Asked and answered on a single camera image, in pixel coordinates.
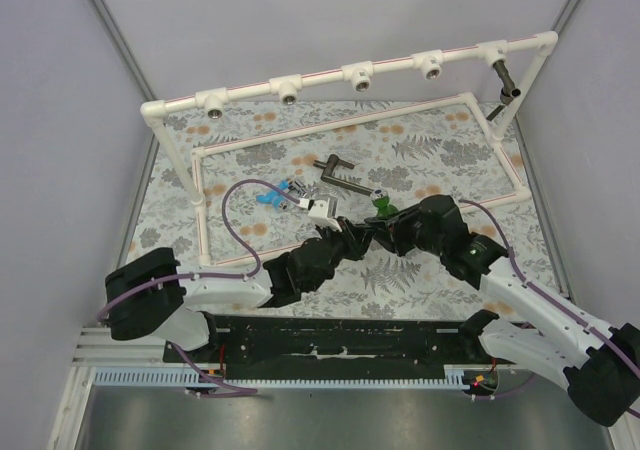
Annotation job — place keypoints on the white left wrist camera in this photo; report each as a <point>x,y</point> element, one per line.
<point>323,214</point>

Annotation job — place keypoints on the chrome metal faucet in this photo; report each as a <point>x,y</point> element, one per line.
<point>303,193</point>

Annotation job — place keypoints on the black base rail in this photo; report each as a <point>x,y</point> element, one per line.
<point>256,346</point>

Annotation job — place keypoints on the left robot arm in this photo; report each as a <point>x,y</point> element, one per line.
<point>155,296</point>

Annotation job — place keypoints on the blue plastic faucet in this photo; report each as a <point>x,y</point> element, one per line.
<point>275,198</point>

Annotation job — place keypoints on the dark bronze long faucet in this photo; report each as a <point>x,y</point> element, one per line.
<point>331,168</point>

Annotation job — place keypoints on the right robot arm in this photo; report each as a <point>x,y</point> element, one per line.
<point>596,363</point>

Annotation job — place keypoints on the dark bronze installed faucet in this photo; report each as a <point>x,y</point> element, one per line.
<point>509,91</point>

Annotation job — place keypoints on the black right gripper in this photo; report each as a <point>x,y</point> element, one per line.
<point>388,227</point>

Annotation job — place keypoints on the floral patterned table mat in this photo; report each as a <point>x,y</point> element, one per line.
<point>270,209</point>

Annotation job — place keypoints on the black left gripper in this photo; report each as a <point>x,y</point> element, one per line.
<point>345,235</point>

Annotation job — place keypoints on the white PVC pipe frame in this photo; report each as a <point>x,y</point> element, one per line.
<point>523,57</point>

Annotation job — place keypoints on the green plastic faucet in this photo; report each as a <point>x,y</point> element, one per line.
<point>382,203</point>

